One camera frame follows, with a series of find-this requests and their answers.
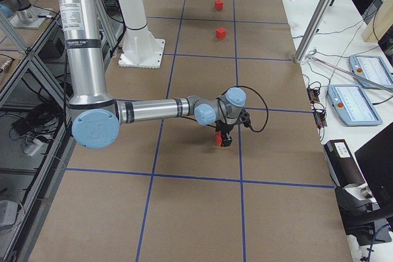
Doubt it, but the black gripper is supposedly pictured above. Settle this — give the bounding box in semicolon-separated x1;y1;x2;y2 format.
216;118;238;147

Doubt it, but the red block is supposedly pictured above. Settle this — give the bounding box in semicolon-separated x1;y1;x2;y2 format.
214;0;224;11
215;132;222;147
216;27;227;40

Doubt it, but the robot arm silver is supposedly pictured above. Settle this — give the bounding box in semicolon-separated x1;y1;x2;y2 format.
57;0;250;149
1;0;46;29

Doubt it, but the near teach pendant tablet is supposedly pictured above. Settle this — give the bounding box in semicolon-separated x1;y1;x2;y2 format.
327;85;383;126

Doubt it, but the teach pendant tablet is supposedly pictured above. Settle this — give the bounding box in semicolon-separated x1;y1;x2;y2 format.
349;55;392;89
327;85;383;126

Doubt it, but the far teach pendant tablet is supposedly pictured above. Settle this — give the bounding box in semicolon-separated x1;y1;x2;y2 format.
349;55;392;89

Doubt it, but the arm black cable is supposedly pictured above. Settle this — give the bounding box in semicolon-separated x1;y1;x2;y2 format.
214;85;270;133

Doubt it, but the white pedestal column base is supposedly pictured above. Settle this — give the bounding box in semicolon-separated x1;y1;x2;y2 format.
118;0;165;69

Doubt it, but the aluminium frame table left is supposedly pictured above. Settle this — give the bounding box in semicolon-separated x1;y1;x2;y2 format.
0;0;123;262

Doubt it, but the aluminium frame post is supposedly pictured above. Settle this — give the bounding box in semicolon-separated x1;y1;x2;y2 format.
294;0;332;64

